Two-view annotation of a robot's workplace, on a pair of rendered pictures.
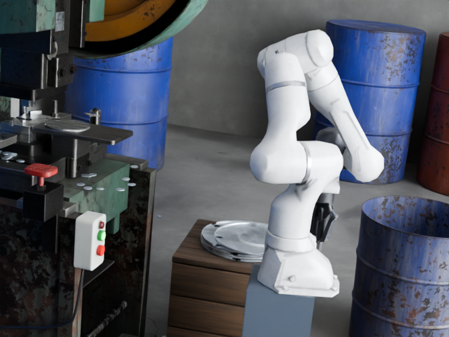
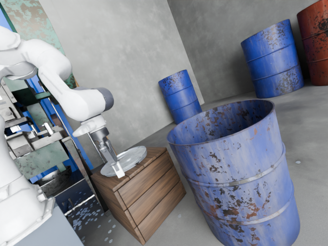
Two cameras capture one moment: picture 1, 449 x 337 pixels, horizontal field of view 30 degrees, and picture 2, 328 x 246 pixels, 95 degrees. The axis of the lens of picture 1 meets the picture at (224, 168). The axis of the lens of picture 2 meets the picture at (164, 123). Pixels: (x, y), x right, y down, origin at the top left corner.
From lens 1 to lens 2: 241 cm
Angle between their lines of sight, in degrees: 41
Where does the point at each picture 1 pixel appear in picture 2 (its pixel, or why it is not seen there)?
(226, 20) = (218, 63)
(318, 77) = (31, 59)
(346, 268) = not seen: hidden behind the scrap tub
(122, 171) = (51, 146)
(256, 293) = not seen: outside the picture
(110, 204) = (45, 162)
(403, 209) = (224, 114)
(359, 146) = (57, 95)
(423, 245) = (186, 153)
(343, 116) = (42, 77)
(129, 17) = not seen: hidden behind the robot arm
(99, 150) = (53, 138)
